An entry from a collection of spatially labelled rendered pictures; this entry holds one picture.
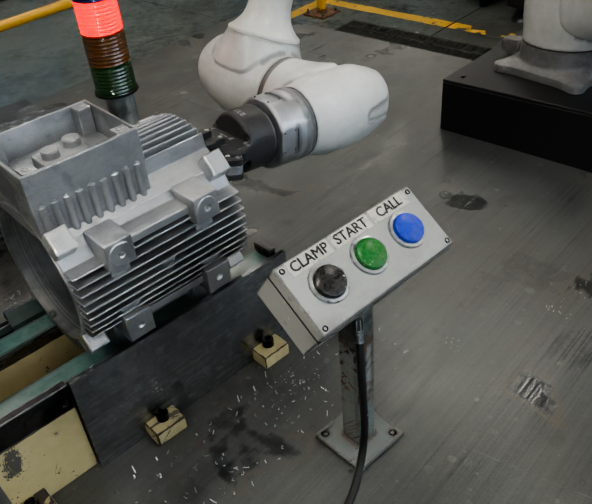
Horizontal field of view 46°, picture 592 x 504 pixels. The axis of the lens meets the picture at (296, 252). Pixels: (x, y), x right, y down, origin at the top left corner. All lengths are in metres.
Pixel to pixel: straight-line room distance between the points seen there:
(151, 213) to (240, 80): 0.32
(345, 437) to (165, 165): 0.35
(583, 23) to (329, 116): 0.55
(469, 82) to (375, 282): 0.78
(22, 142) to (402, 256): 0.39
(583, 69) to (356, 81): 0.54
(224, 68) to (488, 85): 0.52
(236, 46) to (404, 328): 0.44
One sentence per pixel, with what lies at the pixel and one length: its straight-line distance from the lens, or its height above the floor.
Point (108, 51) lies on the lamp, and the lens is 1.03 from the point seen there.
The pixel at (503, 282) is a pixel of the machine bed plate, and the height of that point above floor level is 0.80.
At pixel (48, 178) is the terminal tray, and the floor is 1.13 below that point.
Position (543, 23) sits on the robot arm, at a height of 1.00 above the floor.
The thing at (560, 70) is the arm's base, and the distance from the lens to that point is 1.32.
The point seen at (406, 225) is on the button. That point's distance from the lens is 0.63.
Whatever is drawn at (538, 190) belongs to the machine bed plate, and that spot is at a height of 0.80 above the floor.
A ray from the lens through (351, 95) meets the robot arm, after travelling 0.88.
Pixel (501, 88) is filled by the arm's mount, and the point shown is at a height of 0.90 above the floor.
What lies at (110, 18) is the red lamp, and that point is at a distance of 1.02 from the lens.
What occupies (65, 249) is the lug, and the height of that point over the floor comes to 1.08.
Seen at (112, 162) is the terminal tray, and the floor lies 1.12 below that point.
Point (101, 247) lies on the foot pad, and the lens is 0.65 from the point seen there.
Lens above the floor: 1.43
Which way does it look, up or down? 37 degrees down
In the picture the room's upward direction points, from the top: 6 degrees counter-clockwise
